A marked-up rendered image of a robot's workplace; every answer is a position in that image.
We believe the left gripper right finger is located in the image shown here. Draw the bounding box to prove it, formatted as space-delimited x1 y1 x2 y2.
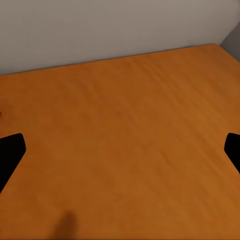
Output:
224 133 240 173

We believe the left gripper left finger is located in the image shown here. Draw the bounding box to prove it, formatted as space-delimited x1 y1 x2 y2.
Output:
0 133 26 193

